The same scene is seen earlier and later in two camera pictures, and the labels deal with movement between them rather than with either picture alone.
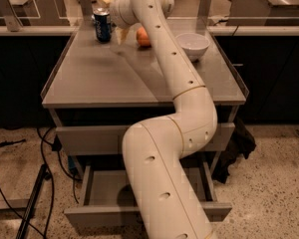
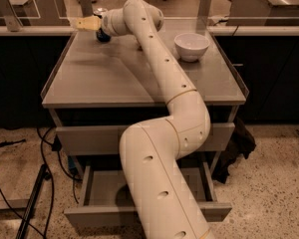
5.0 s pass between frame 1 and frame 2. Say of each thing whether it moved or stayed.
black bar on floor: stayed
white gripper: moved
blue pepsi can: stayed
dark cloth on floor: stayed
